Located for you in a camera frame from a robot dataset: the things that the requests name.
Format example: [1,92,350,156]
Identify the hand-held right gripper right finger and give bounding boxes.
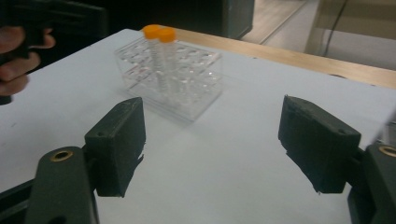
[277,95,362,194]

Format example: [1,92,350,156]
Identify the white work board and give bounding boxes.
[0,28,396,224]

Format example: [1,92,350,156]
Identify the clear plastic test tube rack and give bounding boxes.
[114,36,224,123]

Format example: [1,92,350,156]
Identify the wooden table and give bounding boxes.
[174,28,396,91]

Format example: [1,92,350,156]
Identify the orange-capped clear test tube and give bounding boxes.
[142,23,167,92]
[158,26,181,94]

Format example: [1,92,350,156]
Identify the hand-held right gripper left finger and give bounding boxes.
[84,96,147,198]

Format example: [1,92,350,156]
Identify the black hanging cable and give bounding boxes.
[322,0,348,58]

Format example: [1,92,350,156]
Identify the black cabinet with grey side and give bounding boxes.
[106,0,255,40]

